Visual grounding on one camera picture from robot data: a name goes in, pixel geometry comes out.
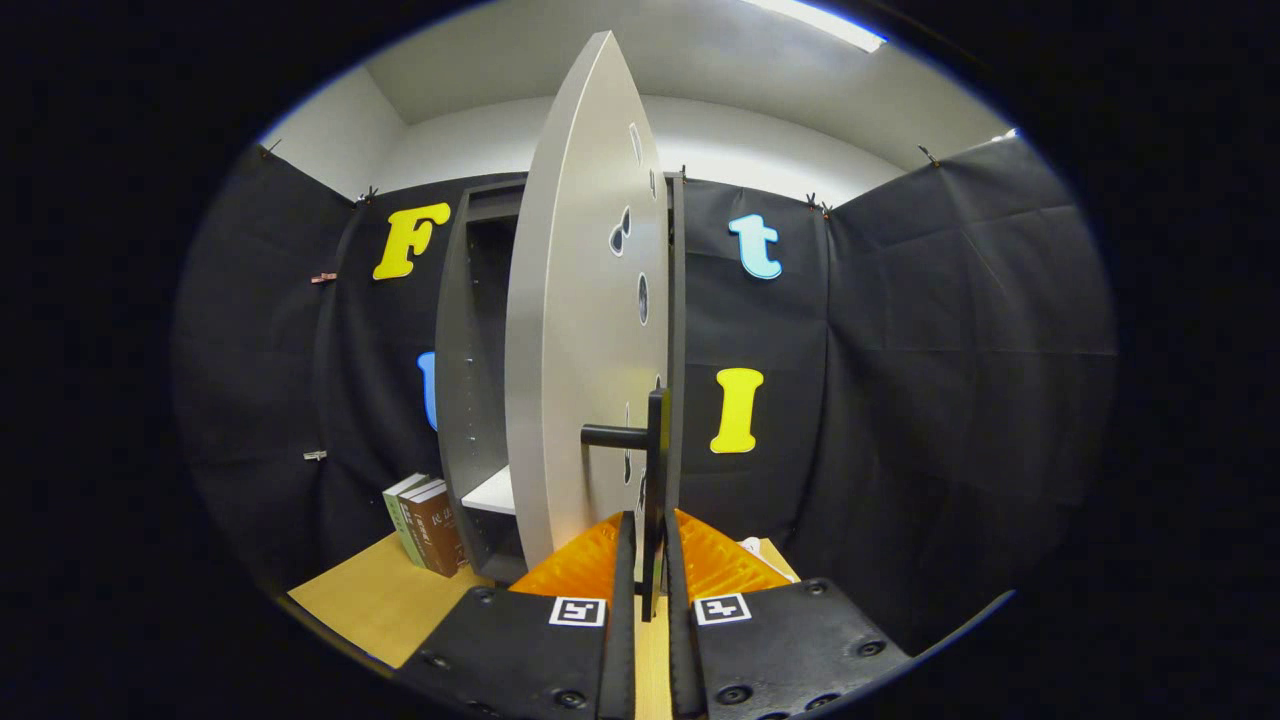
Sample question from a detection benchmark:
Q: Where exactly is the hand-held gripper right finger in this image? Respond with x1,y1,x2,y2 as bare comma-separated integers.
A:
663,508,913,720

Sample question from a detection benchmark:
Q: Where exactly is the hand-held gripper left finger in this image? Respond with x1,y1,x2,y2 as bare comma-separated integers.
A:
395,510,638,720

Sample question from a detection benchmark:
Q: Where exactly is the black door handle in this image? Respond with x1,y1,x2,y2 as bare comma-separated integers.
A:
581,388,669,621

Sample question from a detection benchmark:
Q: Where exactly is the beige cabinet door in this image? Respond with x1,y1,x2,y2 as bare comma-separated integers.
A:
504,30,673,571

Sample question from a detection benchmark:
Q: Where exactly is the white cabinet shelf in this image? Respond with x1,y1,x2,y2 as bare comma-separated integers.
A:
462,465,517,517

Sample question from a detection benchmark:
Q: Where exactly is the brown book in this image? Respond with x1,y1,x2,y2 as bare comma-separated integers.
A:
408,484,469,578
397,478,446,573

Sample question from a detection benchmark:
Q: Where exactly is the dark grey cabinet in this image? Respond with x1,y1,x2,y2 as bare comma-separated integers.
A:
435,172,689,586

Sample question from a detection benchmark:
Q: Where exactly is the black backdrop cloth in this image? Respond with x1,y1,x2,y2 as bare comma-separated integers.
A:
170,135,1119,656

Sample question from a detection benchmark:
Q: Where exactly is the long ceiling light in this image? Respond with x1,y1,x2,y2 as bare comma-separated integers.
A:
740,0,889,53

